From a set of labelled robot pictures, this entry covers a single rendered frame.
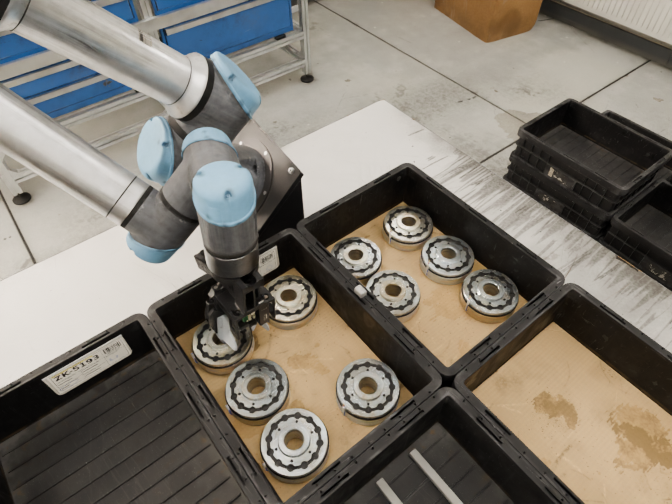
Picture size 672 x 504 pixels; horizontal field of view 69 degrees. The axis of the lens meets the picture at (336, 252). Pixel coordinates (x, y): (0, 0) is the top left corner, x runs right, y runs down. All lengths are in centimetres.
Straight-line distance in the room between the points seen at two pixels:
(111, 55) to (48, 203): 189
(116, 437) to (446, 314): 60
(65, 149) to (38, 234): 178
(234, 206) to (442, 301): 49
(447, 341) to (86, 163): 64
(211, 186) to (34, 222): 203
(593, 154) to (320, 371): 140
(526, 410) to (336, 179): 78
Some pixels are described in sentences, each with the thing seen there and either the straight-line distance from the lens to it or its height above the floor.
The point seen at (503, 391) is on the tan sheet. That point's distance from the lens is 89.
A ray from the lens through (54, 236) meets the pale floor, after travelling 249.
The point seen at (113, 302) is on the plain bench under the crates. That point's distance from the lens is 120.
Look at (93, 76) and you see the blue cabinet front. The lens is 254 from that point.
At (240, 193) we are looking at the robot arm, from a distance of 60.
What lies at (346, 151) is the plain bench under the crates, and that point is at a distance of 145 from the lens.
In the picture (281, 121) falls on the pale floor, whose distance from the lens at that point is 279.
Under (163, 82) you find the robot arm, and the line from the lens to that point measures 85.
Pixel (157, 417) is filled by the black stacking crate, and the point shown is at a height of 83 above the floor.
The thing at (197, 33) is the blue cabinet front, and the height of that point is 47.
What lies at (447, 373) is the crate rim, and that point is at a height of 93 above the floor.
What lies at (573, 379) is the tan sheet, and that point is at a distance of 94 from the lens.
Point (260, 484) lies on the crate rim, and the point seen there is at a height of 93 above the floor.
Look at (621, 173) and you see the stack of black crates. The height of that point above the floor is 49.
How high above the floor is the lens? 160
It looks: 50 degrees down
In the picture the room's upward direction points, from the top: 1 degrees counter-clockwise
